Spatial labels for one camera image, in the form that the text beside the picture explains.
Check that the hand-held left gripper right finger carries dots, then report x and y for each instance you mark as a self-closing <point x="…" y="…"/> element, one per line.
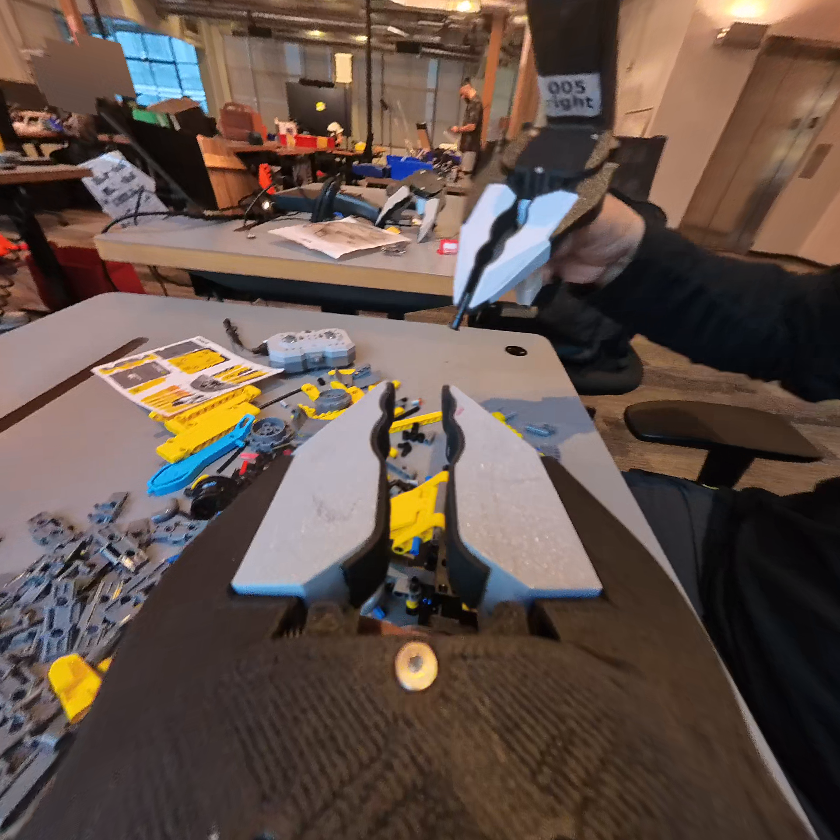
<point x="519" y="519"/>

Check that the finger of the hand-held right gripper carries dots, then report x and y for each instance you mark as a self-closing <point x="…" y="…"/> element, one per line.
<point x="483" y="243"/>
<point x="532" y="243"/>

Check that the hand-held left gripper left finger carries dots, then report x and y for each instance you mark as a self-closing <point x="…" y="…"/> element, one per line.
<point x="315" y="519"/>

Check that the pile of toy parts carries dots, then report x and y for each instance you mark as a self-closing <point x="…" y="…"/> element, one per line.
<point x="79" y="578"/>

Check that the person's right forearm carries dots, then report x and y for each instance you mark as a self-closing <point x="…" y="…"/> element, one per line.
<point x="735" y="302"/>

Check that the black desk grommet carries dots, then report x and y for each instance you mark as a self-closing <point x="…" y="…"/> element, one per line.
<point x="516" y="351"/>

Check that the grey desk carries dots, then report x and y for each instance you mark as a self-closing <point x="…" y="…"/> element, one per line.
<point x="79" y="433"/>

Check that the person's right hand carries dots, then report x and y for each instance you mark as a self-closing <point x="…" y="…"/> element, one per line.
<point x="604" y="243"/>

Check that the yellow black toy vehicle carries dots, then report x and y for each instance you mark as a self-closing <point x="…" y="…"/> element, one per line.
<point x="420" y="512"/>

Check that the blue brick separator tool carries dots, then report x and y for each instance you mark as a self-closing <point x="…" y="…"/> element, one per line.
<point x="197" y="460"/>

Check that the white paper sheet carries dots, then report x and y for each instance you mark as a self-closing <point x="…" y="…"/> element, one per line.
<point x="335" y="236"/>

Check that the grey toy battery box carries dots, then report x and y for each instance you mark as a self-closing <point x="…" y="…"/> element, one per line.
<point x="311" y="349"/>

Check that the yellow black sticker sheet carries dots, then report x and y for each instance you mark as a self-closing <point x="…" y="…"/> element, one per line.
<point x="184" y="374"/>

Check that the black office chair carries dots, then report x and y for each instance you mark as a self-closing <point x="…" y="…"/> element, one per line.
<point x="709" y="427"/>

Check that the long grey table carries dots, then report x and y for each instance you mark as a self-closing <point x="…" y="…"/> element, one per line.
<point x="236" y="250"/>

